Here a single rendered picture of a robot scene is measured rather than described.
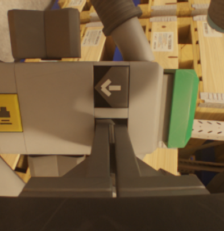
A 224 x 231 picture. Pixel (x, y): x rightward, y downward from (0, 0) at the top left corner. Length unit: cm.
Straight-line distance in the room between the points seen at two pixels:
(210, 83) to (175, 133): 98
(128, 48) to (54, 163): 14
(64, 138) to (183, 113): 12
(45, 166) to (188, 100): 16
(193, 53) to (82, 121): 119
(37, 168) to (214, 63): 119
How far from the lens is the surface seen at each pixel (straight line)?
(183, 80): 17
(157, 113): 16
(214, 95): 110
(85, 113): 15
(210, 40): 142
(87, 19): 181
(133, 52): 16
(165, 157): 90
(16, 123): 17
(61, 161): 19
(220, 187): 29
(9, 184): 24
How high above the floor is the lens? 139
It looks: 14 degrees down
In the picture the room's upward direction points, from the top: 94 degrees clockwise
